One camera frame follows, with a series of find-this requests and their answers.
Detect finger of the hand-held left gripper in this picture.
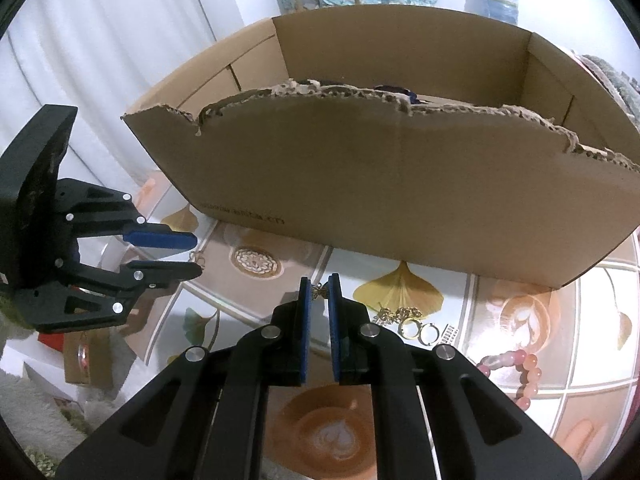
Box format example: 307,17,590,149
12,259,204,334
54,178,198,257

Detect leaf and coffee print tablecloth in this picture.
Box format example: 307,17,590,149
120,170,640,480

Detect brown cardboard box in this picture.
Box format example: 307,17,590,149
120,4,640,290

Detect gold chain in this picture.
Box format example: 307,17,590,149
372,302,426,326

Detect pink bead bracelet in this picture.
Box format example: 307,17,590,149
475,349,543,413

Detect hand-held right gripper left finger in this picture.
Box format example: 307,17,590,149
56,276,313,480

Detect white fluffy blanket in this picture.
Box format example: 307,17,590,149
0,340,101,480

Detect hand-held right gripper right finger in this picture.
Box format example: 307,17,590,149
327,272,583,480

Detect white curtain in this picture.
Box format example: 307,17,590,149
0,0,281,211

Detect small cardboard box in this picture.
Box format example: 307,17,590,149
62,332,113,388

